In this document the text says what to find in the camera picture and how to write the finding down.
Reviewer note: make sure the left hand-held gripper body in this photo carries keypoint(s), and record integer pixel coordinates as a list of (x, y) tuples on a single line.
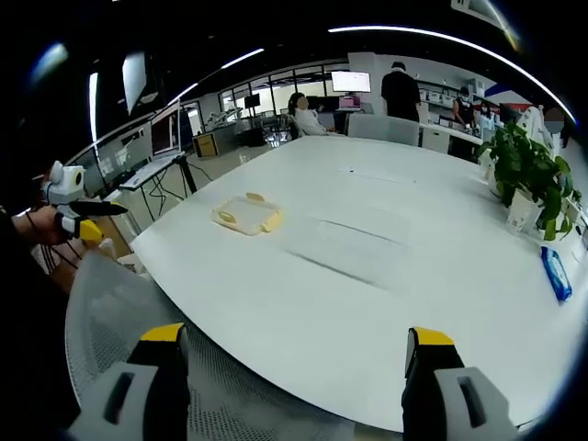
[(64, 184)]

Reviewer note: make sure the person's left hand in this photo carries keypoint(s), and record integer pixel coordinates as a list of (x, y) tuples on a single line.
[(39, 227)]

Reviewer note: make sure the long ceiling light strip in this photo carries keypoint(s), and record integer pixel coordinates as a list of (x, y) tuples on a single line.
[(459, 43)]

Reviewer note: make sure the small dark monitor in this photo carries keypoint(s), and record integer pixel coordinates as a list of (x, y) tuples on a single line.
[(252, 101)]

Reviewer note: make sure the standing display board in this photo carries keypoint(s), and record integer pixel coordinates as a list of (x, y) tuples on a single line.
[(166, 131)]

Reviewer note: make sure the white spray bottle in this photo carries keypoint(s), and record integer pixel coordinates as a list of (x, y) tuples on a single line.
[(486, 165)]

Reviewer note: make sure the lit computer monitor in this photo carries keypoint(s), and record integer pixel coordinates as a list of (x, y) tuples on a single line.
[(351, 82)]

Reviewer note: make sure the small side desk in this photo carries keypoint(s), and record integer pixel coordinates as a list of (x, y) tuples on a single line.
[(151, 170)]

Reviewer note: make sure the cardboard box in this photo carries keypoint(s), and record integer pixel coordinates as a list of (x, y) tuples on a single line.
[(205, 145)]

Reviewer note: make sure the grey mesh office chair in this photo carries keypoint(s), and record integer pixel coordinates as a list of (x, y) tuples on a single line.
[(138, 303)]

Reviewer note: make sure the person's dark clothing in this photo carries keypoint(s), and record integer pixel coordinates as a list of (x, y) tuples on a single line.
[(27, 349)]

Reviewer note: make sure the short ceiling light strip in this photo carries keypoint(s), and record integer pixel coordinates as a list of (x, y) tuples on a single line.
[(216, 69)]

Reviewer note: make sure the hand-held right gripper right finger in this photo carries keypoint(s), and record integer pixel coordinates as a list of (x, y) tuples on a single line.
[(436, 390)]

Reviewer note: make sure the blue wet wipes packet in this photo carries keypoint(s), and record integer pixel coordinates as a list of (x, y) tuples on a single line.
[(557, 274)]

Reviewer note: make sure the clear box with yellow clips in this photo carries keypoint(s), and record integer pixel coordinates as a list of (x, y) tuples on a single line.
[(245, 215)]

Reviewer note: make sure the green potted plant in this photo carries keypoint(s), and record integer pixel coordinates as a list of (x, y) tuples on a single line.
[(528, 170)]

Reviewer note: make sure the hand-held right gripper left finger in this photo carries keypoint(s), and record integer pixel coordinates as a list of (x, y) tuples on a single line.
[(156, 390)]

